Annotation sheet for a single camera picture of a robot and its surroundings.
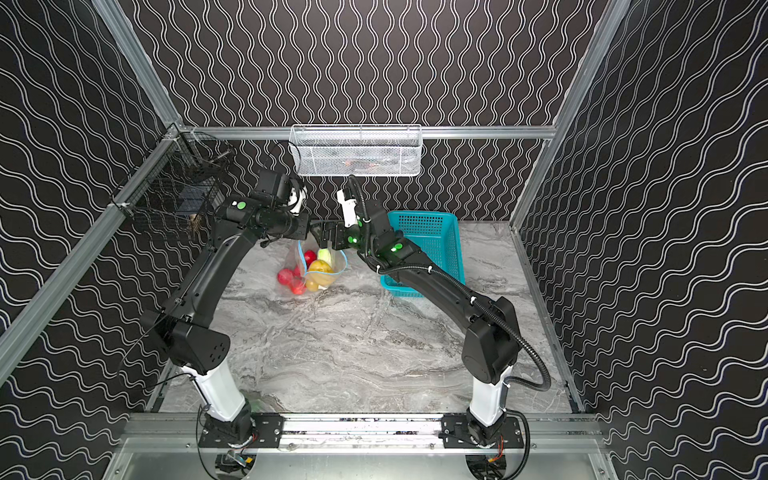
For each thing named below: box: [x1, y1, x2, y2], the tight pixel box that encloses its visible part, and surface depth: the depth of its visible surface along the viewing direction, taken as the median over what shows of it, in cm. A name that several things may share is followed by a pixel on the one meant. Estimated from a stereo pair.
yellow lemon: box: [306, 259, 335, 292], surface depth 92 cm
